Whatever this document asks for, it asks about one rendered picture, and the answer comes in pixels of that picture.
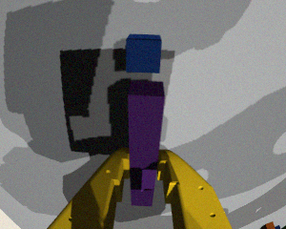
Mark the purple rod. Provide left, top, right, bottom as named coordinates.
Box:
left=128, top=80, right=165, bottom=206

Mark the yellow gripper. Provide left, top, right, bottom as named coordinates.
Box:
left=47, top=148, right=232, bottom=229

